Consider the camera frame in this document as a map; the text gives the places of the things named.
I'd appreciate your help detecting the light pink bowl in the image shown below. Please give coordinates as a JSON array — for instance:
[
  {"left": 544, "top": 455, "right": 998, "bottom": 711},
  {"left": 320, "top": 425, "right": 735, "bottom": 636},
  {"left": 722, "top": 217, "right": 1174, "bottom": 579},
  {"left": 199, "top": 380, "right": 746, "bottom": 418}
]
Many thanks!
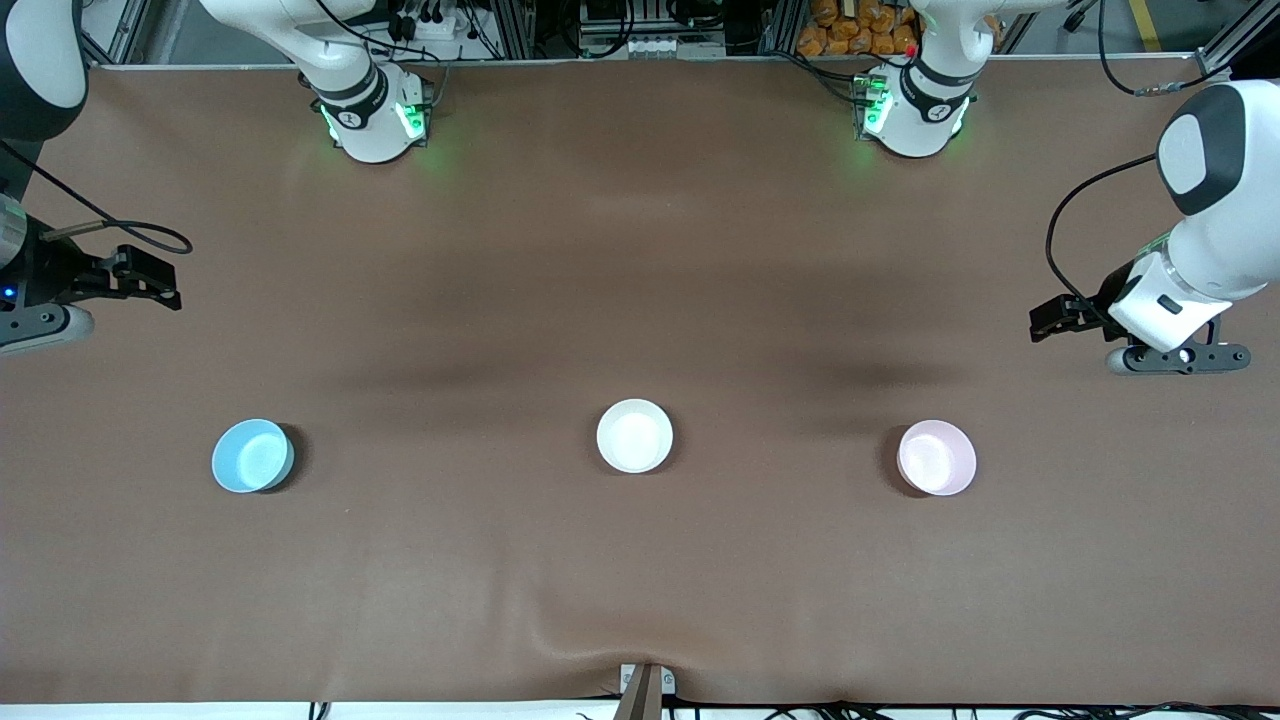
[{"left": 897, "top": 419, "right": 978, "bottom": 497}]

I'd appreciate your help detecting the light blue bowl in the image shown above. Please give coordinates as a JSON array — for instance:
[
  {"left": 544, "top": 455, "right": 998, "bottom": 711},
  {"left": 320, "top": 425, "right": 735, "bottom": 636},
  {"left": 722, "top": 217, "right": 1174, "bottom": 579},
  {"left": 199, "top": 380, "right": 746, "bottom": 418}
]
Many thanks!
[{"left": 211, "top": 418, "right": 296, "bottom": 494}]

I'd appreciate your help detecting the white bowl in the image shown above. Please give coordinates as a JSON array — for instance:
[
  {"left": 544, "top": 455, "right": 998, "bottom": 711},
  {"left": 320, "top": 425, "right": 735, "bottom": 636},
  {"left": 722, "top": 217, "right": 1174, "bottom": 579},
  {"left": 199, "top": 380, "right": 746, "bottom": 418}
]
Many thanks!
[{"left": 596, "top": 398, "right": 675, "bottom": 474}]

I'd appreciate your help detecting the bag of orange items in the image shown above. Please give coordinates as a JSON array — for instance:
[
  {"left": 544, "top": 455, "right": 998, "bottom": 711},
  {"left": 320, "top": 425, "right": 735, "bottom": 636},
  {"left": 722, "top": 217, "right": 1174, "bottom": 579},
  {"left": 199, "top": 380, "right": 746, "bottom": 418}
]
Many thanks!
[{"left": 797, "top": 0, "right": 919, "bottom": 58}]

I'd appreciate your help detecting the white socket block with plugs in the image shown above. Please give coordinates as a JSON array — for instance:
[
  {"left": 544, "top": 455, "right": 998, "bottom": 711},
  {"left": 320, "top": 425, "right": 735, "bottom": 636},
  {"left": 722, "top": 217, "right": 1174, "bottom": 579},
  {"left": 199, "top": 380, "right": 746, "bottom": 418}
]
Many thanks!
[{"left": 385, "top": 0, "right": 463, "bottom": 43}]

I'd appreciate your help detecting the brown table mat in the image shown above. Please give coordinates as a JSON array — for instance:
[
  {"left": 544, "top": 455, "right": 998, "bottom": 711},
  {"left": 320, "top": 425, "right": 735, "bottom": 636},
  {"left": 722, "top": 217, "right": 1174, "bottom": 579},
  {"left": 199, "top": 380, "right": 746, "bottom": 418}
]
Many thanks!
[{"left": 0, "top": 55, "right": 1280, "bottom": 706}]

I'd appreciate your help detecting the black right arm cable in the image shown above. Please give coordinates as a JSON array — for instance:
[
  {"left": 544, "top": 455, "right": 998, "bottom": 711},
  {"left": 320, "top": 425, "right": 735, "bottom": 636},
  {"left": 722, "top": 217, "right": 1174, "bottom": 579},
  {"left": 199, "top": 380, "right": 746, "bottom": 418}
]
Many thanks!
[{"left": 0, "top": 140, "right": 194, "bottom": 257}]

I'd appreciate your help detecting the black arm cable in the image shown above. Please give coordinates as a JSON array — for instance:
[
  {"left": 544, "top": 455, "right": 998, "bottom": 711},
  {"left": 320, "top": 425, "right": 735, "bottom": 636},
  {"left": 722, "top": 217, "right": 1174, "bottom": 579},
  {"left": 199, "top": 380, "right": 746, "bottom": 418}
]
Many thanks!
[
  {"left": 0, "top": 140, "right": 194, "bottom": 257},
  {"left": 1044, "top": 0, "right": 1233, "bottom": 323}
]

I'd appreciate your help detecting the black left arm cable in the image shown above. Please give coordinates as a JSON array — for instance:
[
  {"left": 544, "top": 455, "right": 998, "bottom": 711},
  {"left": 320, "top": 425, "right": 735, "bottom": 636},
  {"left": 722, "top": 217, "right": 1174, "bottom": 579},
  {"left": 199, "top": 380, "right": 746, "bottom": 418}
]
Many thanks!
[{"left": 1044, "top": 0, "right": 1233, "bottom": 323}]

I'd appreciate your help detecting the aluminium frame profile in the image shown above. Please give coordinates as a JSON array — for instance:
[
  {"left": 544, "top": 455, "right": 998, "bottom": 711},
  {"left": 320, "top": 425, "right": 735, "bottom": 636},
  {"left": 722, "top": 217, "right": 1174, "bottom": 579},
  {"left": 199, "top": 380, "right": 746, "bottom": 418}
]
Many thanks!
[
  {"left": 1195, "top": 0, "right": 1280, "bottom": 79},
  {"left": 490, "top": 0, "right": 536, "bottom": 59},
  {"left": 80, "top": 0, "right": 151, "bottom": 69},
  {"left": 760, "top": 0, "right": 806, "bottom": 56}
]

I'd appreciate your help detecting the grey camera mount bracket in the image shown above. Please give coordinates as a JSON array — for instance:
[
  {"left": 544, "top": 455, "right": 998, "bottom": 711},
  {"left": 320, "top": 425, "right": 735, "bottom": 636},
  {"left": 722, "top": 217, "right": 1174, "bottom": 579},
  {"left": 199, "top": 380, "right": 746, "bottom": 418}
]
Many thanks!
[{"left": 618, "top": 662, "right": 677, "bottom": 720}]

